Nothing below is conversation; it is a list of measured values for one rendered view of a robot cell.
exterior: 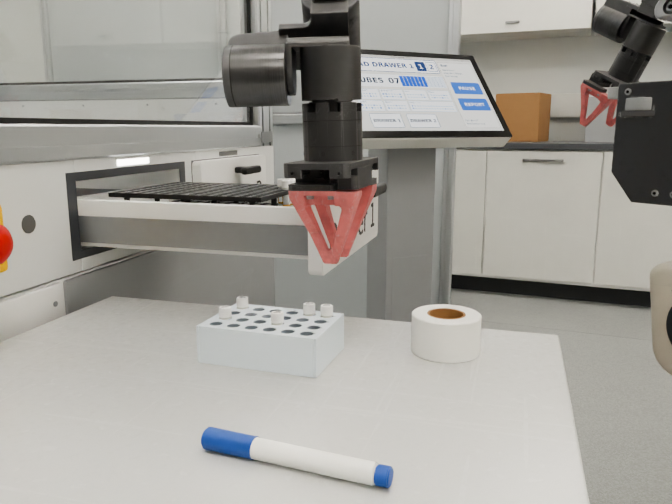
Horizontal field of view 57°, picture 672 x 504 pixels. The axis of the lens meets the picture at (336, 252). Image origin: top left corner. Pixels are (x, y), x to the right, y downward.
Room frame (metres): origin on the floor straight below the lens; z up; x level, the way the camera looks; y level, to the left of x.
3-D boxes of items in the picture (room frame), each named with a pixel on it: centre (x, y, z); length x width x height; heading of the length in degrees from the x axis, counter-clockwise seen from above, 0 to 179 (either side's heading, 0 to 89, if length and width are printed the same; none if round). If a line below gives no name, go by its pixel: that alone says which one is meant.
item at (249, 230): (0.89, 0.18, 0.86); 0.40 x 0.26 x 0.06; 74
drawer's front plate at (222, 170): (1.22, 0.20, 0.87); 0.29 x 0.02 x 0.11; 164
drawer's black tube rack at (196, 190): (0.89, 0.18, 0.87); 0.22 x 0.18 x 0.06; 74
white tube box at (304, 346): (0.59, 0.06, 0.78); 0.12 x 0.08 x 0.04; 72
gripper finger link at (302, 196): (0.60, 0.00, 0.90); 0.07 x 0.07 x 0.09; 71
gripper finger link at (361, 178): (0.61, 0.00, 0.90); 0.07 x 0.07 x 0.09; 71
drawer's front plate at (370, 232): (0.83, -0.02, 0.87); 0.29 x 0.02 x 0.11; 164
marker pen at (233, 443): (0.38, 0.03, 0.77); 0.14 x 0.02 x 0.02; 68
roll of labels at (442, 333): (0.61, -0.11, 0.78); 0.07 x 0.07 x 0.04
